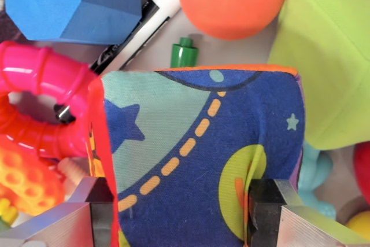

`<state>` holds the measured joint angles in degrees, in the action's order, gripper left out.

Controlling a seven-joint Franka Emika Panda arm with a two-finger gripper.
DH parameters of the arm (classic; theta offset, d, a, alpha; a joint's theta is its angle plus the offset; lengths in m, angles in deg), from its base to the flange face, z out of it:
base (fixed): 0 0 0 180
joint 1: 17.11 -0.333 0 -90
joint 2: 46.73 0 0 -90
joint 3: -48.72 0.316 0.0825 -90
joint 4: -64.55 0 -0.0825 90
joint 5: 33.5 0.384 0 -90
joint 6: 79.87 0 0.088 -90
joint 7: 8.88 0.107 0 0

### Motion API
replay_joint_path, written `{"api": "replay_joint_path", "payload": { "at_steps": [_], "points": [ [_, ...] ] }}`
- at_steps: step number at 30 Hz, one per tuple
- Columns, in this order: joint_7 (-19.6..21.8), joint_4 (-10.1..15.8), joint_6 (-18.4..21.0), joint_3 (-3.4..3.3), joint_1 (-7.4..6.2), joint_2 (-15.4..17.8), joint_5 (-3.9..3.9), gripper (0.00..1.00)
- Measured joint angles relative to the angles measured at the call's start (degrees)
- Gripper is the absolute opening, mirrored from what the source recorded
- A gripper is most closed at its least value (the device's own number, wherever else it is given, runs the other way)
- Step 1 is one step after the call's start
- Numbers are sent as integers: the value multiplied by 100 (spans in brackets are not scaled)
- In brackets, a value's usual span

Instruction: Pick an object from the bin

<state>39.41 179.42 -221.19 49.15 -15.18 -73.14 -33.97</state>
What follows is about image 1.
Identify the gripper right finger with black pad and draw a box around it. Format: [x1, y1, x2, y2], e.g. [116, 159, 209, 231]
[247, 179, 370, 247]

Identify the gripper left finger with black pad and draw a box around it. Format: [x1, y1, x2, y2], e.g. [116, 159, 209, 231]
[0, 176, 115, 247]

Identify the blue space print fabric cube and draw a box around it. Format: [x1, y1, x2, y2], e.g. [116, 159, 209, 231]
[88, 64, 306, 247]

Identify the wooden screw with red head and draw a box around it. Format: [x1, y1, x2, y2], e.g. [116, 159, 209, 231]
[57, 156, 88, 193]

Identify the light blue rubber bear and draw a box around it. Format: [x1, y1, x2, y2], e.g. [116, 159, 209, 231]
[297, 141, 338, 220]

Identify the yellow foam ball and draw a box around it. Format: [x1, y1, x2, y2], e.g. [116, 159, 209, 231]
[345, 211, 370, 241]

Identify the red plastic apple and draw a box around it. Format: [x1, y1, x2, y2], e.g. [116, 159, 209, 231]
[354, 142, 370, 204]

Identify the lime green fabric wedge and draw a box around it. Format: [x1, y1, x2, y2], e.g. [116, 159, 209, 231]
[267, 0, 370, 151]

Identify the green plastic peg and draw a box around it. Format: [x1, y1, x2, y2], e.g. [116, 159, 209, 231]
[170, 37, 199, 68]

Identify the blue foam polyhedron block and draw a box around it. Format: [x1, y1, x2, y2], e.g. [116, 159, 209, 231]
[3, 0, 143, 46]

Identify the orange foam ball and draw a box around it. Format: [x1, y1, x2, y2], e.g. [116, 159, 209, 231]
[177, 0, 290, 40]

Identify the white marker black cap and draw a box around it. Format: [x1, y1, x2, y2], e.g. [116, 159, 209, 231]
[54, 0, 182, 123]

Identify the yellow-green toothed ring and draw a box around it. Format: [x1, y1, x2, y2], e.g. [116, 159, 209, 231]
[0, 197, 19, 224]

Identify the orange bumpy rubber ring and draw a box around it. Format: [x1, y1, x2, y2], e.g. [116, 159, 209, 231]
[0, 145, 66, 216]

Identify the pink plastic tube ring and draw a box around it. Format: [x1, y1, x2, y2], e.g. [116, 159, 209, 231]
[0, 40, 102, 161]

